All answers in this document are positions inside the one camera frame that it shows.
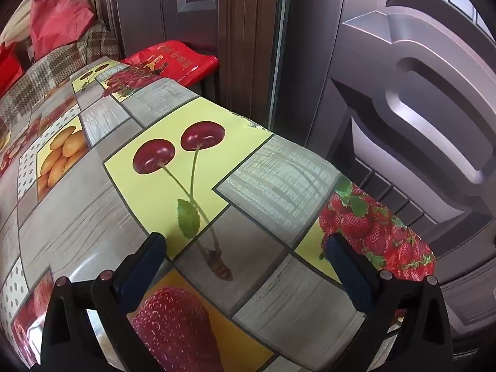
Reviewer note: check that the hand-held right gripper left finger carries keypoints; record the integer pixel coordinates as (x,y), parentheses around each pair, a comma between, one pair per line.
(143,267)

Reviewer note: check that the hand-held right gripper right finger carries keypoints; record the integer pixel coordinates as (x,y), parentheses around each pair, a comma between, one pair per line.
(356,275)

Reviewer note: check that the fruit print tablecloth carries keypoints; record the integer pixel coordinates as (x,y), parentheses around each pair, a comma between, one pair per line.
(116,209)

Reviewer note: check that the brown metal door leaf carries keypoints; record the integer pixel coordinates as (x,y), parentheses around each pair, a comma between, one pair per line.
(387,85)
(155,7)

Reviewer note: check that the red printed plastic bag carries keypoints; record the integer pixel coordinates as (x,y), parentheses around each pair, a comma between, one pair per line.
(182,62)

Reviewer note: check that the plaid blanket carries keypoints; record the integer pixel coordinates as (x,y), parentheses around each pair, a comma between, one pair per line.
(50,69)

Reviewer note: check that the pinkish red fabric bag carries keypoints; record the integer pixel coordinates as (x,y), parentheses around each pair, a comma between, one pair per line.
(58,19)

